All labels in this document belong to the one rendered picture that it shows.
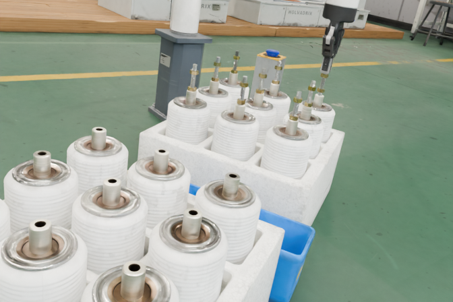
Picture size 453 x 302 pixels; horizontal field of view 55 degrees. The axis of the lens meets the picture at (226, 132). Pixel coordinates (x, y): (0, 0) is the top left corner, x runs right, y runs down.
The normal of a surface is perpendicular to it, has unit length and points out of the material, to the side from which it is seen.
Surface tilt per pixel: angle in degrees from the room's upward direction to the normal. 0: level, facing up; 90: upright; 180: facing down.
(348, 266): 0
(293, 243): 88
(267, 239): 0
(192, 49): 90
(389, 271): 0
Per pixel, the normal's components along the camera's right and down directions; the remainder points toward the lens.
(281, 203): -0.41, 0.29
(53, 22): 0.61, 0.38
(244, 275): 0.15, -0.92
